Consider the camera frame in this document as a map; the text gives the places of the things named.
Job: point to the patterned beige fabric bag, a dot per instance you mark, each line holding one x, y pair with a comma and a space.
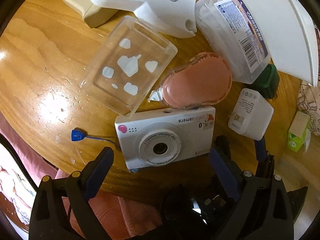
308, 102

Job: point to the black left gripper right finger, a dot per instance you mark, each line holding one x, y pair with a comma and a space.
240, 189

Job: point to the pink correction tape dispenser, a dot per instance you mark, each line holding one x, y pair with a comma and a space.
205, 81

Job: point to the clear floss pick box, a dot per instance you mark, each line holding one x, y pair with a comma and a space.
232, 31

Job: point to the clear plastic case with stickers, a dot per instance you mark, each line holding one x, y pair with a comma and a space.
127, 65

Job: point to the white toy digital camera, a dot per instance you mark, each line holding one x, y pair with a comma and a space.
160, 137

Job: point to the white USB charger block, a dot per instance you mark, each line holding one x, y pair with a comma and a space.
251, 115

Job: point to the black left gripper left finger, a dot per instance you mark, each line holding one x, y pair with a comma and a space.
80, 189

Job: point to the white plastic storage bin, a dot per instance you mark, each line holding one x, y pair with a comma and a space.
290, 34

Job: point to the beige square box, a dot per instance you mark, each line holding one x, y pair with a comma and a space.
91, 14

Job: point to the white plastic shaped holder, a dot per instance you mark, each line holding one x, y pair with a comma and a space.
171, 17

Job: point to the blue camera strap tag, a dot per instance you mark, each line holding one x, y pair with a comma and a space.
79, 135

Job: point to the green tissue pack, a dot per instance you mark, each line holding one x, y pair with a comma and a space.
299, 134

